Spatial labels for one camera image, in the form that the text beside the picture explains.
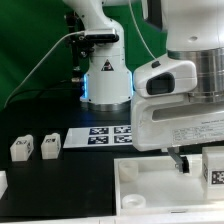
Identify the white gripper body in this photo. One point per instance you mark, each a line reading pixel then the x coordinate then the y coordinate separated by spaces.
pixel 171 121

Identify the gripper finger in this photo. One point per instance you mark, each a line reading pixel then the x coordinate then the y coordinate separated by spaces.
pixel 181 162

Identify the white square table top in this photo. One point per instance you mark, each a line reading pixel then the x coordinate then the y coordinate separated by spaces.
pixel 153 185

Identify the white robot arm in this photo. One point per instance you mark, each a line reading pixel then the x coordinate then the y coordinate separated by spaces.
pixel 195 32

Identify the white sheet with markers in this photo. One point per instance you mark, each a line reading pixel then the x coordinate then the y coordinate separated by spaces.
pixel 98 136

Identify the white obstacle piece left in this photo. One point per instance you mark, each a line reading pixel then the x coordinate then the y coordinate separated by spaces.
pixel 3 183

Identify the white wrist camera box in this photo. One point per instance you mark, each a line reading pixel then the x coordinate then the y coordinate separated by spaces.
pixel 165 76

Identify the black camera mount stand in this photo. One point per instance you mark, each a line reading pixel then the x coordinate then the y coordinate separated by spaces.
pixel 80 47

